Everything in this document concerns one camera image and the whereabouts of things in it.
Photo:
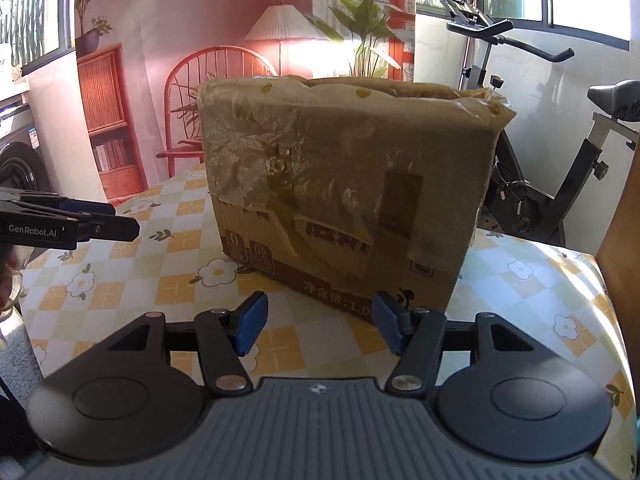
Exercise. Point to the person's left hand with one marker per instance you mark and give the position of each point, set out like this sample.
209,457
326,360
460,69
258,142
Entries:
10,290

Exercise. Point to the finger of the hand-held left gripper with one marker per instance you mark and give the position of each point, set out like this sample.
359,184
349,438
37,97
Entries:
90,207
112,229

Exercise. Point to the checked floral tablecloth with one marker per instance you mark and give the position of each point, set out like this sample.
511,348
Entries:
150,280

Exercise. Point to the cardboard box with plastic liner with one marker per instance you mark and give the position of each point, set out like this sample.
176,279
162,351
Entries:
325,140

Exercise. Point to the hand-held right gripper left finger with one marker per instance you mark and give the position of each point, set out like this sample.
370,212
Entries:
250,327

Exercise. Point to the black exercise bike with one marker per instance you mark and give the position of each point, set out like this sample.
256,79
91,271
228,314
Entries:
575,185

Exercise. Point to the front-loading washing machine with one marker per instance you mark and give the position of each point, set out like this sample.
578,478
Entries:
17,160

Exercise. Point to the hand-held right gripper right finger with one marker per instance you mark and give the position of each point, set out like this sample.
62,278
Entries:
387,322

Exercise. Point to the brown wooden board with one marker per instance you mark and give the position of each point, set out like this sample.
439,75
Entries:
625,270

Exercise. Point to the brown cardboard box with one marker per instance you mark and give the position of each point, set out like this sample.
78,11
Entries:
290,272

